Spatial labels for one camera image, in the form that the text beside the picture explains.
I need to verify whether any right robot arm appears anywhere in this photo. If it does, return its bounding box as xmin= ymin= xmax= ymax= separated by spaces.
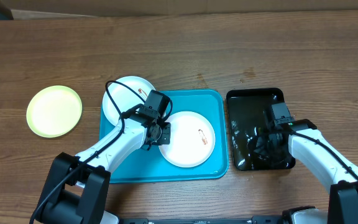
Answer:
xmin=248 ymin=119 xmax=358 ymax=223

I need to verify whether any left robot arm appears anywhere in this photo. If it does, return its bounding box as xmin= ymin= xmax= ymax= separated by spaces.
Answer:
xmin=30 ymin=112 xmax=170 ymax=223

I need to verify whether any green rimmed plate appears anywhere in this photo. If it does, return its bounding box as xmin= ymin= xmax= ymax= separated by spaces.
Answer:
xmin=26 ymin=85 xmax=83 ymax=138

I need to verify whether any white plate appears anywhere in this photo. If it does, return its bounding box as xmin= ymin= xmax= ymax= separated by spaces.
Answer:
xmin=101 ymin=76 xmax=155 ymax=126
xmin=159 ymin=111 xmax=216 ymax=168

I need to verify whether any black water tray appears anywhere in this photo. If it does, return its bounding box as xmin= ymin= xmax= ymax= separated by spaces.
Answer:
xmin=226 ymin=88 xmax=295 ymax=171

